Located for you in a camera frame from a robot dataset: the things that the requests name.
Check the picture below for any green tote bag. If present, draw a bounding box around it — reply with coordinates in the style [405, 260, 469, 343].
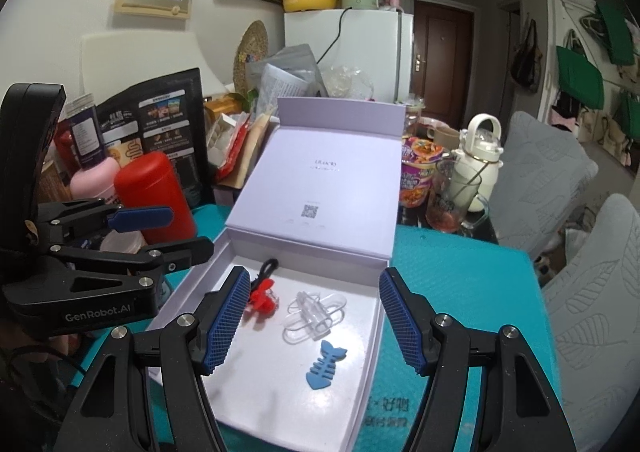
[595, 0, 636, 65]
[556, 46, 604, 109]
[620, 92, 640, 143]

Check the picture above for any clear plastic hair clip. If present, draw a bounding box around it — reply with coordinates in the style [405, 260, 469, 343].
[281, 289, 347, 345]

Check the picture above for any brown door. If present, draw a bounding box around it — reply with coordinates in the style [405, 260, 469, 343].
[412, 0, 475, 125]

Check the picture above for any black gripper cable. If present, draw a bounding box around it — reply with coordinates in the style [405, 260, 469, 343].
[0, 344, 91, 428]

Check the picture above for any dark labelled jar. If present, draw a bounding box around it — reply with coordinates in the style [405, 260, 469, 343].
[65, 93, 107, 168]

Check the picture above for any white handled water bottle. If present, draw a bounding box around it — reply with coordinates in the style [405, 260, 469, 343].
[452, 113, 503, 213]

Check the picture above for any pale lavender gift box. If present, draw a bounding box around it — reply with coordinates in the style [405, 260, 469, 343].
[148, 97, 407, 452]

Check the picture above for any crumpled clear plastic bag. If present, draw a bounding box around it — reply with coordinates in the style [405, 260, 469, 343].
[325, 66, 375, 102]

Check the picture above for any blue fishbone hair clip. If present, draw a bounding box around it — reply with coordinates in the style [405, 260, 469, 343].
[303, 339, 349, 390]

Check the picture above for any white refrigerator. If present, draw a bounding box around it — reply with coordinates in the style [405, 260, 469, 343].
[284, 8, 415, 105]

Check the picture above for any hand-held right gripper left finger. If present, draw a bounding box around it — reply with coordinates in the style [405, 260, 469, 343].
[52, 266, 252, 452]

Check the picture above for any grey plastic bag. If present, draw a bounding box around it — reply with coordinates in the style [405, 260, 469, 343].
[252, 44, 328, 100]

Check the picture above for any black power cord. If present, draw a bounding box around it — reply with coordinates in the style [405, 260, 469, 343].
[317, 7, 351, 65]

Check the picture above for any kraft paper pouch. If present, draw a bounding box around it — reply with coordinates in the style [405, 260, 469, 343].
[240, 117, 278, 173]

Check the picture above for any glass mug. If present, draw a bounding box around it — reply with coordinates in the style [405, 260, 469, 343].
[425, 157, 491, 233]

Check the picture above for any black hanging bag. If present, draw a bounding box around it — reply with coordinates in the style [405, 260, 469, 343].
[510, 19, 543, 93]

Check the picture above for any small red hair clip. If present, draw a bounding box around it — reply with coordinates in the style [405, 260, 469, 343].
[245, 279, 278, 315]

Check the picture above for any black printed snack bag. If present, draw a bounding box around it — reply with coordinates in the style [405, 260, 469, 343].
[95, 67, 208, 208]

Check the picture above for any beige mug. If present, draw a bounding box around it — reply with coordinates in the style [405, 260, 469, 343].
[426, 126, 462, 149]

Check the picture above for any pink canister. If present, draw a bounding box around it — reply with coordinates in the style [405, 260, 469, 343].
[69, 157, 121, 205]

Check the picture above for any teal bubble mat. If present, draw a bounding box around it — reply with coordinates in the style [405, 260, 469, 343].
[65, 204, 558, 452]

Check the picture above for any red canister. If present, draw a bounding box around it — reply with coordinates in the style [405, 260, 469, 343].
[114, 151, 197, 245]

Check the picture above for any woven straw fan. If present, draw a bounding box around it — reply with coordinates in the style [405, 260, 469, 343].
[233, 20, 271, 98]

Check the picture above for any black hair clip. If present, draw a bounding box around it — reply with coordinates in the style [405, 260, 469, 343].
[251, 258, 279, 284]

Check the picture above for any grey leaf-pattern covered chair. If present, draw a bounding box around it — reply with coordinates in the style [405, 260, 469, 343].
[542, 193, 640, 452]
[492, 111, 598, 248]

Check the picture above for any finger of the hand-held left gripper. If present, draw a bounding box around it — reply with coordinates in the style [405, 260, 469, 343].
[22, 198, 174, 253]
[50, 236, 215, 283]

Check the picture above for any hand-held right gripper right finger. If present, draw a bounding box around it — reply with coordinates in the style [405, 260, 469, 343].
[378, 267, 571, 452]

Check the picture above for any purple instant noodle cup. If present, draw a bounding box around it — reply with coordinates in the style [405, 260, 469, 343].
[399, 134, 446, 208]

